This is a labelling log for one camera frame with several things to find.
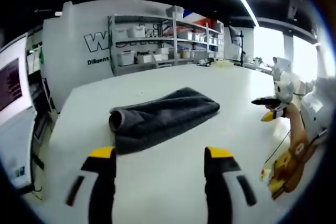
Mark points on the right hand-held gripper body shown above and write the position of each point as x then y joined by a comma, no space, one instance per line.
284,90

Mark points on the white worn chest device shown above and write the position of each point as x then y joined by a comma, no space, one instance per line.
312,113

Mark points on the group of white storage boxes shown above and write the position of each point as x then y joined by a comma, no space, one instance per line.
124,58

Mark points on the pale plastic containers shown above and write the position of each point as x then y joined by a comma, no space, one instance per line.
223,64

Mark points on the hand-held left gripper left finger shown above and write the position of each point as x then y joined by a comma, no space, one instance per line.
102,182

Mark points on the grey towel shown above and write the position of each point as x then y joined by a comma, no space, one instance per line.
162,119

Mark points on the grey metal shelving rack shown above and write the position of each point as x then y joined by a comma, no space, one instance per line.
174,40

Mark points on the white table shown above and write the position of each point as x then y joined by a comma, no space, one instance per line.
162,176

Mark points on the black monitor on stand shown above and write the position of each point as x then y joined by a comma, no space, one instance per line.
233,35

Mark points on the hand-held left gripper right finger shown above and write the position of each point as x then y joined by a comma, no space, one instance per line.
218,182

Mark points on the large display screen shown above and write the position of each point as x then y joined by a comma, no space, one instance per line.
11,82

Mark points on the green hanging item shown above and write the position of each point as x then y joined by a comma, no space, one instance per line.
41,56

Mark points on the black equipment rack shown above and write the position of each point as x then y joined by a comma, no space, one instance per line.
42,119

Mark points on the white standing desk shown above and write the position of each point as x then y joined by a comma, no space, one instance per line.
15,142

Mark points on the white lettered partition panel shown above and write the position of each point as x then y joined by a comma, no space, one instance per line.
65,77

